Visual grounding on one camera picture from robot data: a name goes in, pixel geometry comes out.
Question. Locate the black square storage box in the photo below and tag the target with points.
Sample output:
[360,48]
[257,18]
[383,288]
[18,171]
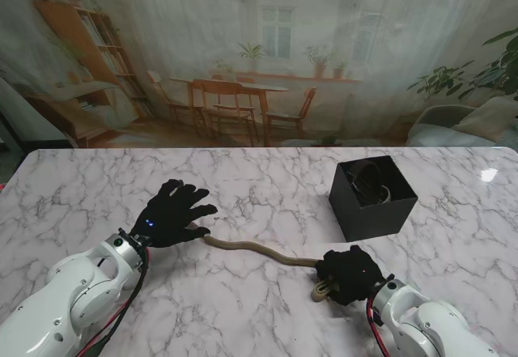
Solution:
[380,221]

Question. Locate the printed room scene backdrop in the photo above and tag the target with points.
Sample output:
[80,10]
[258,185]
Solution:
[259,49]

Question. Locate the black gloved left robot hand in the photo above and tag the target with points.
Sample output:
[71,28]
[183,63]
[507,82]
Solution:
[176,217]

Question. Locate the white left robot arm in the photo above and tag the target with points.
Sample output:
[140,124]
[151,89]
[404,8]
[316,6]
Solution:
[69,296]

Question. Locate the black woven belt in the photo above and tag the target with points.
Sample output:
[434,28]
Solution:
[366,183]

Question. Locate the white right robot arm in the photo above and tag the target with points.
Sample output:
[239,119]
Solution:
[429,320]

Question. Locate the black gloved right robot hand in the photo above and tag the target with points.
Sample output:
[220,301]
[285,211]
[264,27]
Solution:
[352,276]

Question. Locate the beige braided belt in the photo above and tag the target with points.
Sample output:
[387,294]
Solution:
[386,195]
[259,248]

